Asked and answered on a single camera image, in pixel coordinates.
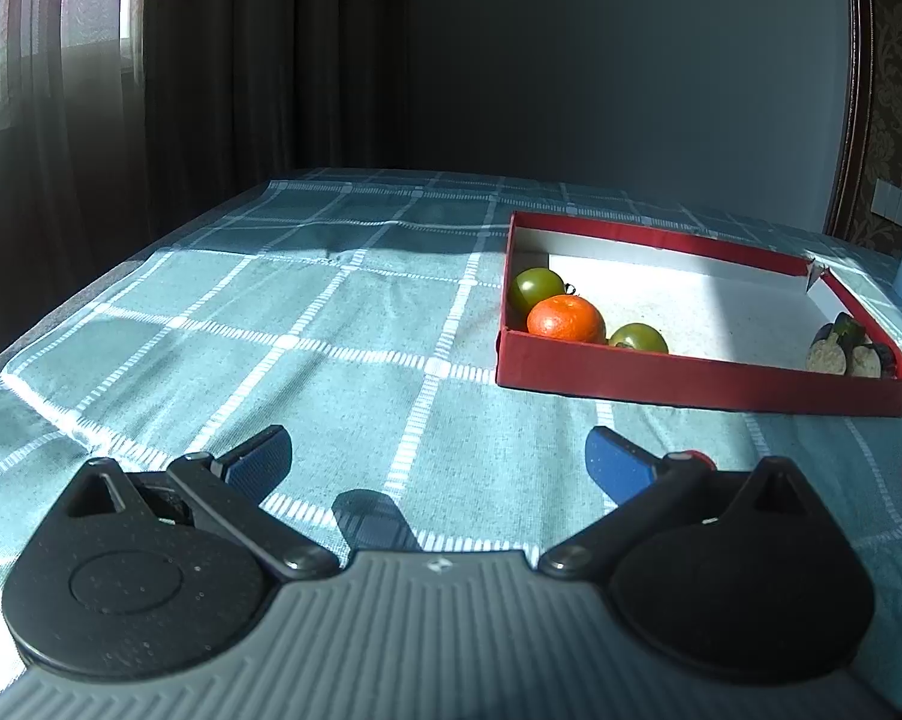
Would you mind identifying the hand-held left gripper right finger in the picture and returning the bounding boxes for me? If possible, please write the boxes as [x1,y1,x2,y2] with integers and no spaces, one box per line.
[537,426,831,582]

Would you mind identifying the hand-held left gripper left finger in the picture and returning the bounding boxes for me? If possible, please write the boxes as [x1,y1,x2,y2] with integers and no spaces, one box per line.
[61,424,341,582]

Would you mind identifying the red cardboard box tray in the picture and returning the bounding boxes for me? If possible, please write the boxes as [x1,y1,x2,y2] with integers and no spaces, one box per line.
[494,211,902,419]

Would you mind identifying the green tomato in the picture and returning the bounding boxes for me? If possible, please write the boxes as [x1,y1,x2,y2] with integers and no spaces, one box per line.
[507,267,579,318]
[607,322,669,355]

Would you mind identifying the orange tangerine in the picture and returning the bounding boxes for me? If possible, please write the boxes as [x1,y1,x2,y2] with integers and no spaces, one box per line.
[527,295,608,344]

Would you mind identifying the teal checked tablecloth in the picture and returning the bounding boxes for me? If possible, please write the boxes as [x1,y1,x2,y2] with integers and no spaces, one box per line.
[0,167,902,720]

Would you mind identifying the sheer white curtain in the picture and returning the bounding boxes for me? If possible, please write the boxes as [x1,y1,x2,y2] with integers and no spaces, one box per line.
[0,0,156,380]

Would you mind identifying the dark patterned curtain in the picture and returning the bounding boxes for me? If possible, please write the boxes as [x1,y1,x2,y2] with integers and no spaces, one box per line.
[132,0,416,248]

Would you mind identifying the dark wooden wall frame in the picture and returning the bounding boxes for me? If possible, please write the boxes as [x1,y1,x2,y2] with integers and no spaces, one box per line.
[822,0,885,242]

